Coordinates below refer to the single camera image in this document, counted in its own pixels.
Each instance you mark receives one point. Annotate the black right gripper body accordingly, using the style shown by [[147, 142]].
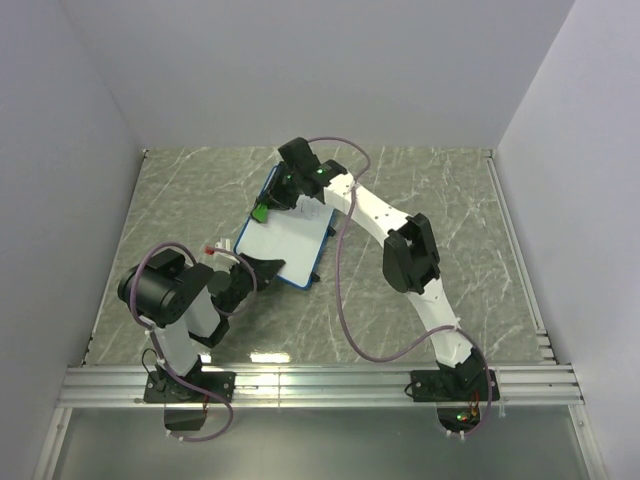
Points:
[[289, 182]]

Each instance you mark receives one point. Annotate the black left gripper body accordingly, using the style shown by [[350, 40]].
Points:
[[243, 282]]

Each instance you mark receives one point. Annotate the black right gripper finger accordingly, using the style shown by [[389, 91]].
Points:
[[281, 201], [272, 185]]

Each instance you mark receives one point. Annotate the green whiteboard eraser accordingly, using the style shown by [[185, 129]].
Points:
[[259, 213]]

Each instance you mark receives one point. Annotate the blue framed whiteboard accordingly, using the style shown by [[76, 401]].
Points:
[[297, 236]]

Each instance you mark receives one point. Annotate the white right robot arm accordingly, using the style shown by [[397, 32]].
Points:
[[410, 262]]

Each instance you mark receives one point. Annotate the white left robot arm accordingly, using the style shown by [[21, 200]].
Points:
[[180, 302]]

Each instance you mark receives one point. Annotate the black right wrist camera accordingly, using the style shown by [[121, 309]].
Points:
[[298, 155]]

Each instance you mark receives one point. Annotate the aluminium front rail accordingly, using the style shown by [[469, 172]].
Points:
[[295, 386]]

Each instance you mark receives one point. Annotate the aluminium rail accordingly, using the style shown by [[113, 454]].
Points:
[[542, 335], [295, 386]]

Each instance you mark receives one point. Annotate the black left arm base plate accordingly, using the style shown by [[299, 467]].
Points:
[[186, 409]]

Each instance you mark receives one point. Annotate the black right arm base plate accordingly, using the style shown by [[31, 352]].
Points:
[[457, 407]]

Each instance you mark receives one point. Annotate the aluminium right side rail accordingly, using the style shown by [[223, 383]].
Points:
[[542, 335]]

